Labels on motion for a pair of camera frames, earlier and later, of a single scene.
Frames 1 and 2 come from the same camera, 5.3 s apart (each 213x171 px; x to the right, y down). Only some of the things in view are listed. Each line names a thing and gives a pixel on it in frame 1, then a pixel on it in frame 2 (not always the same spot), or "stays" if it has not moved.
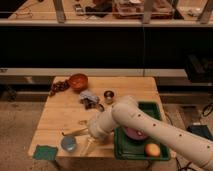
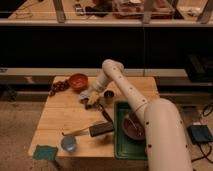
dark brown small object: [90, 104] stays
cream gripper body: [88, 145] -> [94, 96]
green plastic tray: [127, 148] stays
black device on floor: [202, 130] stays
